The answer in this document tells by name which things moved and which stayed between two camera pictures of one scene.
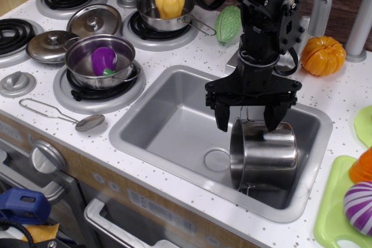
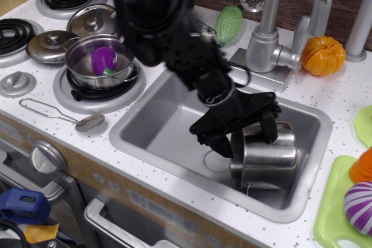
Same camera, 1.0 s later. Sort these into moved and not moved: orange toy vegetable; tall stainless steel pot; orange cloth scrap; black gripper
Moved: black gripper
Not moved: tall stainless steel pot; orange toy vegetable; orange cloth scrap
